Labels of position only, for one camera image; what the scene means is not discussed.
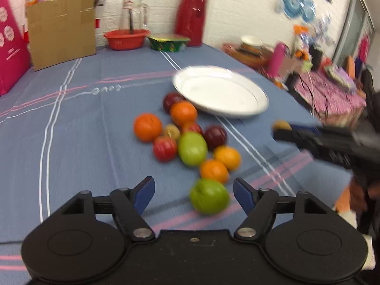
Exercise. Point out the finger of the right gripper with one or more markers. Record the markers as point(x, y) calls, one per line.
point(310, 143)
point(306, 128)

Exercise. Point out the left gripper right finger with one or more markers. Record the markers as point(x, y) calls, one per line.
point(259, 206)

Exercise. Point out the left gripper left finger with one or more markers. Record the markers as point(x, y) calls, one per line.
point(128, 207)

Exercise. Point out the green apple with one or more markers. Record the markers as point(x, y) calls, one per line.
point(209, 197)
point(192, 149)

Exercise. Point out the small orange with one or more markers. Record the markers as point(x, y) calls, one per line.
point(229, 156)
point(214, 170)

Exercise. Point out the large orange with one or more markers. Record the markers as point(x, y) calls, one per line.
point(183, 112)
point(147, 127)

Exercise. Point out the dark plum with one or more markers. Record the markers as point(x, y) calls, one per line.
point(215, 136)
point(170, 99)

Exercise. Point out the brown longan fruit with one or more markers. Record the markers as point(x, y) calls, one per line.
point(171, 131)
point(281, 124)

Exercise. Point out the red apple small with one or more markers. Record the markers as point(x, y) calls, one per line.
point(192, 127)

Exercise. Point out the pink patterned side tablecloth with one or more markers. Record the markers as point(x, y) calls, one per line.
point(328, 102)

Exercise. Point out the pink thermos bottle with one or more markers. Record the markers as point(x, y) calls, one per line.
point(280, 52)

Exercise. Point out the blue striped tablecloth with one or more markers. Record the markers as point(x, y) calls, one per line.
point(70, 128)

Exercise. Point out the white ceramic plate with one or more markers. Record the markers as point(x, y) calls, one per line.
point(220, 91)

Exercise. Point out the stacked white bowls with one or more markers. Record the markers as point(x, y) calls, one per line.
point(250, 42)

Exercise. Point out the dark plum back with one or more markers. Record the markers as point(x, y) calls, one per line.
point(170, 99)

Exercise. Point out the blue paper fan decoration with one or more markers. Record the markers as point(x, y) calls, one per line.
point(303, 9)

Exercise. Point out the red plastic basin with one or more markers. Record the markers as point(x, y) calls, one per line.
point(122, 40)

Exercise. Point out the green foil bowl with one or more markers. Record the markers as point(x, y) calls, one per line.
point(168, 42)

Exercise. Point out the red thermos jug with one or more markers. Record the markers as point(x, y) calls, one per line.
point(190, 20)

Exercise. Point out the magenta gift bag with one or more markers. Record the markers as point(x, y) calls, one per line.
point(15, 58)

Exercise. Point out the cardboard box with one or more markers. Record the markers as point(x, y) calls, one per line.
point(60, 31)

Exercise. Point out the glass pitcher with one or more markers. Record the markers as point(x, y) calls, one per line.
point(140, 15)

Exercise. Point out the black straw in pitcher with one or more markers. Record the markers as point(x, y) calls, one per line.
point(130, 16)

